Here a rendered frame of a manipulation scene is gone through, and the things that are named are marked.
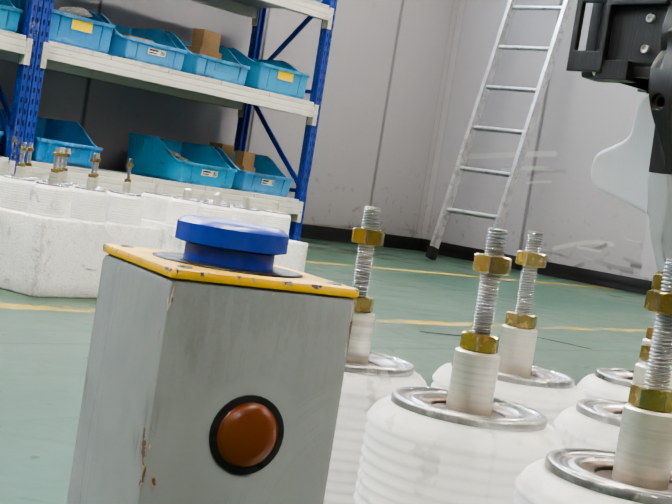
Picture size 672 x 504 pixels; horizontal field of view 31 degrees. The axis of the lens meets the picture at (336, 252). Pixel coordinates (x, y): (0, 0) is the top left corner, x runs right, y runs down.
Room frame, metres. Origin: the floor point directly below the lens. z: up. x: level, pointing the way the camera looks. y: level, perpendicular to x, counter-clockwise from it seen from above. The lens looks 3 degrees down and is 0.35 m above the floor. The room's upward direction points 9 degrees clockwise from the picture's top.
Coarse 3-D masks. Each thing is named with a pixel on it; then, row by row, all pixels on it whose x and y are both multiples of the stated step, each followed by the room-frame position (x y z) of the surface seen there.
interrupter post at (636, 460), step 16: (624, 416) 0.47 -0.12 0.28; (640, 416) 0.46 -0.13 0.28; (656, 416) 0.46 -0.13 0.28; (624, 432) 0.47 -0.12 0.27; (640, 432) 0.46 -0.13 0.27; (656, 432) 0.46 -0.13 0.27; (624, 448) 0.47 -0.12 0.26; (640, 448) 0.46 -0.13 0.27; (656, 448) 0.46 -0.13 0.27; (624, 464) 0.47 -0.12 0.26; (640, 464) 0.46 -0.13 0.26; (656, 464) 0.46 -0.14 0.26; (624, 480) 0.47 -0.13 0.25; (640, 480) 0.46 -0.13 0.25; (656, 480) 0.46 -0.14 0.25
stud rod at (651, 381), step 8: (664, 280) 0.47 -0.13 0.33; (664, 288) 0.47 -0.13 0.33; (656, 320) 0.47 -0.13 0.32; (664, 320) 0.47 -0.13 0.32; (656, 328) 0.47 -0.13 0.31; (664, 328) 0.47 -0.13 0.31; (656, 336) 0.47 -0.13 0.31; (664, 336) 0.47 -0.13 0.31; (656, 344) 0.47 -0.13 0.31; (664, 344) 0.47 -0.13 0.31; (656, 352) 0.47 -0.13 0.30; (664, 352) 0.47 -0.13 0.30; (648, 360) 0.47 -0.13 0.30; (656, 360) 0.47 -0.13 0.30; (664, 360) 0.47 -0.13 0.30; (648, 368) 0.47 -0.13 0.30; (656, 368) 0.47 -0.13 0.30; (664, 368) 0.47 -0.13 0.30; (648, 376) 0.47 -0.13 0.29; (656, 376) 0.47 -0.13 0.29; (664, 376) 0.47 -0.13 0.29; (648, 384) 0.47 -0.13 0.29; (656, 384) 0.47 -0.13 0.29; (664, 384) 0.47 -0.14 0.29
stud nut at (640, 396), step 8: (632, 384) 0.48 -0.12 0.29; (640, 384) 0.48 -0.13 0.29; (632, 392) 0.47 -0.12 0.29; (640, 392) 0.47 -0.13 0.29; (648, 392) 0.47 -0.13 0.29; (656, 392) 0.46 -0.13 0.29; (664, 392) 0.46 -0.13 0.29; (632, 400) 0.47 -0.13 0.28; (640, 400) 0.47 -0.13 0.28; (648, 400) 0.47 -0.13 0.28; (656, 400) 0.46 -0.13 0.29; (664, 400) 0.46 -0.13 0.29; (648, 408) 0.47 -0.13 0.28; (656, 408) 0.46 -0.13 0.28; (664, 408) 0.46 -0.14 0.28
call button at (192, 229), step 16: (192, 224) 0.41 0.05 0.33; (208, 224) 0.41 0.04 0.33; (224, 224) 0.41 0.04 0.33; (240, 224) 0.41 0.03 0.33; (256, 224) 0.43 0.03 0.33; (192, 240) 0.41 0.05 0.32; (208, 240) 0.41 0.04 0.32; (224, 240) 0.41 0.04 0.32; (240, 240) 0.41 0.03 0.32; (256, 240) 0.41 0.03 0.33; (272, 240) 0.41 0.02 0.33; (288, 240) 0.42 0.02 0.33; (192, 256) 0.41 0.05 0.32; (208, 256) 0.41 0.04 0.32; (224, 256) 0.41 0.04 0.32; (240, 256) 0.41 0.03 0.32; (256, 256) 0.41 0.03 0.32; (272, 256) 0.42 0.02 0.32
